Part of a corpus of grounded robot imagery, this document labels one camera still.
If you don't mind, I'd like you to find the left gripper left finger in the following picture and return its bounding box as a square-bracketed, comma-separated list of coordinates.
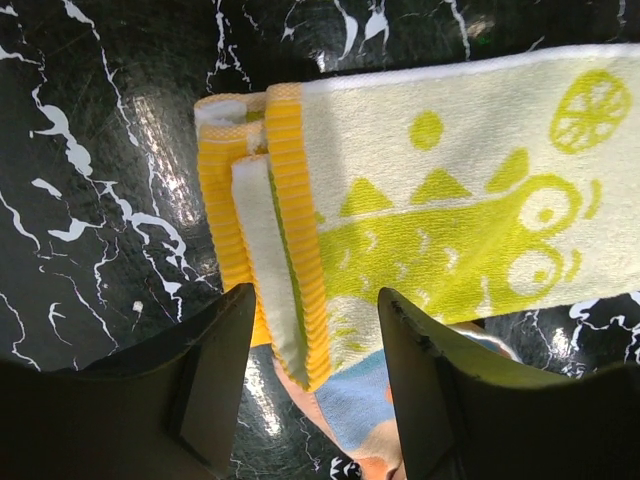
[1, 284, 256, 479]

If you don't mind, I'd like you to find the orange dotted towel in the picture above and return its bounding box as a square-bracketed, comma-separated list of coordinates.
[272, 319, 516, 480]

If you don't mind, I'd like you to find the yellow patterned towel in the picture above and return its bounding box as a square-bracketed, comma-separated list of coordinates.
[194, 44, 639, 391]

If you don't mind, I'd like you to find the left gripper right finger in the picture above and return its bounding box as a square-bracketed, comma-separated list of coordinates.
[378, 288, 639, 479]

